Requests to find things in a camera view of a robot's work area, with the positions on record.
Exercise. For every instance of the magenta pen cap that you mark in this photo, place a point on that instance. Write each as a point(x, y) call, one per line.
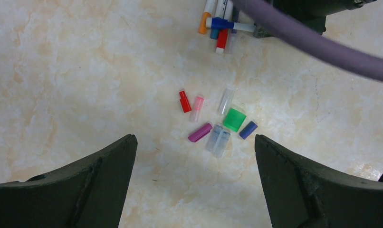
point(200, 133)

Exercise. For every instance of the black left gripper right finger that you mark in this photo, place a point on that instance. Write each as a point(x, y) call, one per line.
point(302, 193)

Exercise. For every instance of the red cap white marker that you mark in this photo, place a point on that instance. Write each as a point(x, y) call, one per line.
point(223, 35)

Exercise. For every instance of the green cap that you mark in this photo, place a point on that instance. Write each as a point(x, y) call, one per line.
point(234, 119)

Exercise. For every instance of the orange cap marker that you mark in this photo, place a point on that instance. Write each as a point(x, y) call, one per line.
point(207, 13)

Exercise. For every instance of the blue cap white marker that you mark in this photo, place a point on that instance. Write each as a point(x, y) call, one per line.
point(221, 24)

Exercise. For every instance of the red pen cap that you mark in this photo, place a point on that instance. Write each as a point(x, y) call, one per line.
point(184, 101)

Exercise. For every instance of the pink clear pen cap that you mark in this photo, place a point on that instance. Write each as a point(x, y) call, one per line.
point(197, 107)

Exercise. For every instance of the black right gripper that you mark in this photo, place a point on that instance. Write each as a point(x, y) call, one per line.
point(313, 13)

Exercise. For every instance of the purple cap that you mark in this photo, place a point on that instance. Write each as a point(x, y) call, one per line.
point(248, 130)

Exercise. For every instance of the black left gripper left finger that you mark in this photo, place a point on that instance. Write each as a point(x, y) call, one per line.
point(88, 193)

